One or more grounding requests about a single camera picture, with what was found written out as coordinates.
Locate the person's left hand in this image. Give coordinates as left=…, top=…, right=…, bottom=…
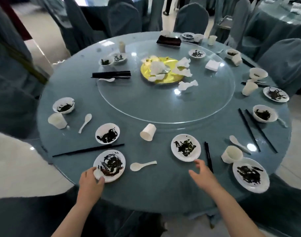
left=76, top=167, right=106, bottom=209

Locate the person's right hand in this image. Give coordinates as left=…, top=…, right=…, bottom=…
left=188, top=159, right=224, bottom=196

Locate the blue covered chair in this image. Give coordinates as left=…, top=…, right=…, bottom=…
left=0, top=186, right=166, bottom=237
left=223, top=0, right=252, bottom=51
left=173, top=2, right=210, bottom=35
left=257, top=38, right=301, bottom=98
left=0, top=0, right=51, bottom=140
left=238, top=174, right=301, bottom=237
left=107, top=0, right=143, bottom=37
left=62, top=0, right=109, bottom=56

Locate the bundle of black chopsticks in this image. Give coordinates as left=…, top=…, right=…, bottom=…
left=91, top=70, right=132, bottom=79

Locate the person's right forearm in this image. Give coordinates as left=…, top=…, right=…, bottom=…
left=211, top=189, right=266, bottom=237

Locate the person's left forearm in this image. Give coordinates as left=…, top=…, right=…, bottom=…
left=51, top=202, right=96, bottom=237

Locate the metal tray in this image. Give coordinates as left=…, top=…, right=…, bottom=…
left=216, top=15, right=234, bottom=30

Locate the round blue table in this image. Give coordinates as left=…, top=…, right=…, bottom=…
left=36, top=31, right=292, bottom=220

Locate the crumpled white tissue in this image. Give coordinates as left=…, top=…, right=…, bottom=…
left=178, top=79, right=199, bottom=91
left=176, top=57, right=191, bottom=68
left=171, top=67, right=193, bottom=78
left=147, top=73, right=166, bottom=82
left=149, top=61, right=170, bottom=76

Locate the round glass turntable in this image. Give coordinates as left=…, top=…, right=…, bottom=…
left=97, top=39, right=236, bottom=124

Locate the folded white napkin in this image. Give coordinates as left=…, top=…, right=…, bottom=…
left=205, top=59, right=221, bottom=72

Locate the yellow round disc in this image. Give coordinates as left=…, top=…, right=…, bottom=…
left=140, top=56, right=188, bottom=84

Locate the dark red cloth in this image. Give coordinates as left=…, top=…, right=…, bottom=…
left=156, top=35, right=182, bottom=46

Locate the blue clothed background table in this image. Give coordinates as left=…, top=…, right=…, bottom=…
left=242, top=0, right=301, bottom=62

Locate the cluster of white dishes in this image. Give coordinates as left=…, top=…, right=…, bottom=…
left=263, top=0, right=301, bottom=17

